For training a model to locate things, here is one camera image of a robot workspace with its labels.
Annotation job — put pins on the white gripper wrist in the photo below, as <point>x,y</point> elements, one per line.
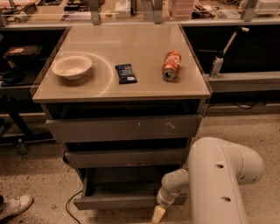
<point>164,200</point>

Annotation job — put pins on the grey bottom drawer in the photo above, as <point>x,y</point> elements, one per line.
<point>121,187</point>

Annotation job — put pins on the grey drawer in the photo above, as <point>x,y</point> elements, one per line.
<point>124,128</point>
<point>126,158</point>
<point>121,187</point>

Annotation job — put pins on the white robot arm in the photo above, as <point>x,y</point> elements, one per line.
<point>216,170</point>

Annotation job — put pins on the grey middle drawer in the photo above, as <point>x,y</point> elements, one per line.
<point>126,158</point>

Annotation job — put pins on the grey drawer cabinet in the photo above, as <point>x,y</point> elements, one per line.
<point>100,95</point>

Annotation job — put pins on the grey top drawer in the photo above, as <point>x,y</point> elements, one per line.
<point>124,128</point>

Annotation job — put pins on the dark blue snack bar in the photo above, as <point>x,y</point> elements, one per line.
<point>125,74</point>

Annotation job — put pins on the white sneaker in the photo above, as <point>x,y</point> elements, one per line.
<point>14,206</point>

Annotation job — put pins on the orange soda can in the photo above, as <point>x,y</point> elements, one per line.
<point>171,65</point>

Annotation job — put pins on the white paper bowl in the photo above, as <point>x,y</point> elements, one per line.
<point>72,66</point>

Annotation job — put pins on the pink stacked plastic bins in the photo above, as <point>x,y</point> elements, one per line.
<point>180,9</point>

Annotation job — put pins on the white box on bench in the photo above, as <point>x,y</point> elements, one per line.
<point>122,9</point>

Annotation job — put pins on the black chair left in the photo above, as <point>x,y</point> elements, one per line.
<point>9,104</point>

